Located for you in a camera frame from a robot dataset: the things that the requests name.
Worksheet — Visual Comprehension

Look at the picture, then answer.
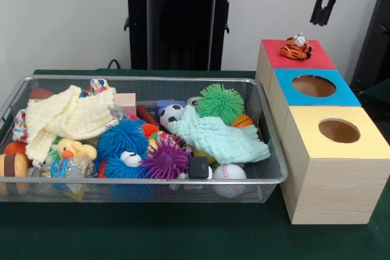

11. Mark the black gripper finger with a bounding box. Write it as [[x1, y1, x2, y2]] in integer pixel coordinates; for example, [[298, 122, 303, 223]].
[[310, 0, 325, 25], [320, 0, 339, 26]]

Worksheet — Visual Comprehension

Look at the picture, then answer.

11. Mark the orange black striped tiger plush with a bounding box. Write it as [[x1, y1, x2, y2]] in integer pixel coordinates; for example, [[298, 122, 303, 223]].
[[279, 32, 314, 61]]

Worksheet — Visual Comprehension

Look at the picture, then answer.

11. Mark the green spiky ball with eyes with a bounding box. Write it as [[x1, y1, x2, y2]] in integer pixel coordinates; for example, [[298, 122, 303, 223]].
[[196, 83, 246, 125]]

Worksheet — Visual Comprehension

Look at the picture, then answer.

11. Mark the wooden box with three holes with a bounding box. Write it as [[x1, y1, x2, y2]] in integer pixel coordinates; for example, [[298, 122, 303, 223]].
[[255, 39, 390, 226]]

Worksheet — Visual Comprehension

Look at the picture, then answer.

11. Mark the silver mesh bin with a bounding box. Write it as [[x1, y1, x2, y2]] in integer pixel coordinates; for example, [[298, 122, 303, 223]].
[[0, 74, 289, 205]]

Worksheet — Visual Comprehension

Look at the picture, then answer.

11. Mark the black upright panel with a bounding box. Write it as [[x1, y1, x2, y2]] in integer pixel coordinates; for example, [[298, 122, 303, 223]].
[[349, 0, 390, 93]]

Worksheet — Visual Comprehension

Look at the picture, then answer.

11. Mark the dark green table cloth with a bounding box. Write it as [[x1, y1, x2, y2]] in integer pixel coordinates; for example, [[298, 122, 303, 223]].
[[361, 77, 390, 111], [0, 69, 390, 260]]

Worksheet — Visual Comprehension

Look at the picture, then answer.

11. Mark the small orange basketball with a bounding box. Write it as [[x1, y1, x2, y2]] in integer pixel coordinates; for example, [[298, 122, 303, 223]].
[[231, 114, 254, 128]]

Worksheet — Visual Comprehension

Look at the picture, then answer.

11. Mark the mint green cloth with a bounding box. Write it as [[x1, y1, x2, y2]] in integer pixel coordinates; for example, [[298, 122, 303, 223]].
[[168, 105, 271, 165]]

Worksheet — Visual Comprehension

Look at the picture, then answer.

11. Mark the black white soccer ball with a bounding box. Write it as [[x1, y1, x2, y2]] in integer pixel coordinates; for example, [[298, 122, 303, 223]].
[[160, 104, 185, 130]]

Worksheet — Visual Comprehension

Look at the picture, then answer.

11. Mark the white baseball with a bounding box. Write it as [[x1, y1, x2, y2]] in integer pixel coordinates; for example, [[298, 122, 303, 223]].
[[212, 164, 247, 199]]

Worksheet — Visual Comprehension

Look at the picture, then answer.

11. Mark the purple spiky ball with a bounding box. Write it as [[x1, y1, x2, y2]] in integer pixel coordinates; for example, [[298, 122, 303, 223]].
[[140, 139, 192, 181]]

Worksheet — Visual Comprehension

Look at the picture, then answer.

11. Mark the blue spiky ball with eyes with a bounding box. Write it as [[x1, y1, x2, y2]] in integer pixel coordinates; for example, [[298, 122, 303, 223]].
[[102, 149, 149, 179]]

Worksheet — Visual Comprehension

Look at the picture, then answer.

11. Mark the cream yellow cloth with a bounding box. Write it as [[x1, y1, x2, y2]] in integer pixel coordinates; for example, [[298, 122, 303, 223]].
[[24, 85, 120, 168]]

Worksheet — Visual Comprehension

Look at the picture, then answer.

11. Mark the yellow plush duck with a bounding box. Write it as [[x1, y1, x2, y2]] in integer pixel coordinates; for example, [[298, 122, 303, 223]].
[[57, 138, 98, 161]]

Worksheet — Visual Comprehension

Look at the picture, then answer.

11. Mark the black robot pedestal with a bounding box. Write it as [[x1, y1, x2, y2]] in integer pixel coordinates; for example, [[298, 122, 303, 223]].
[[118, 0, 245, 71]]

